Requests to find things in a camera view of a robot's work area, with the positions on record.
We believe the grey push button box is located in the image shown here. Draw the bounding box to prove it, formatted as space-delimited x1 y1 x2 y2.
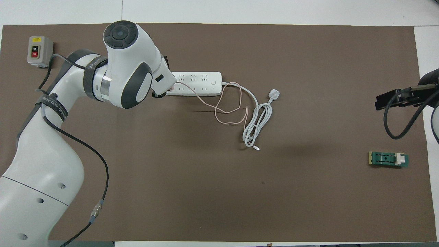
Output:
27 36 54 68

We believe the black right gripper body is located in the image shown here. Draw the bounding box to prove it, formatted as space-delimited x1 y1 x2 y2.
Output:
394 87 430 108

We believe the white power cord with plug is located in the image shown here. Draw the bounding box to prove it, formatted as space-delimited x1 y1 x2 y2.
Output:
221 82 281 151

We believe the white power strip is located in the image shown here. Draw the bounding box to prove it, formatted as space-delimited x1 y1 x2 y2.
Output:
166 71 223 96

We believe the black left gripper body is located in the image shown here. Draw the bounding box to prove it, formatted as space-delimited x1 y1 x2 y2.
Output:
152 55 171 99

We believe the green knife switch yellow base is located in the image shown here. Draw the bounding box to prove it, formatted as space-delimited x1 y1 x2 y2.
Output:
369 151 409 168

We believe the brown table mat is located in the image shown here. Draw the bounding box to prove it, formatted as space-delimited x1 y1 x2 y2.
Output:
0 23 430 242

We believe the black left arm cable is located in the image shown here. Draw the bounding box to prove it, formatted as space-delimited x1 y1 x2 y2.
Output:
36 53 109 247

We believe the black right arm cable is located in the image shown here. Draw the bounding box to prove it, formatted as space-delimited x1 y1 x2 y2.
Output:
383 84 439 140

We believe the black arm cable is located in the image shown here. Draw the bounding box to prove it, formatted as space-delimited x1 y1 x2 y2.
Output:
36 53 109 247
383 84 439 140

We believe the pink charger cable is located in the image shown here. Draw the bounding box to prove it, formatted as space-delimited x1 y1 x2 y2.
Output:
176 82 249 125

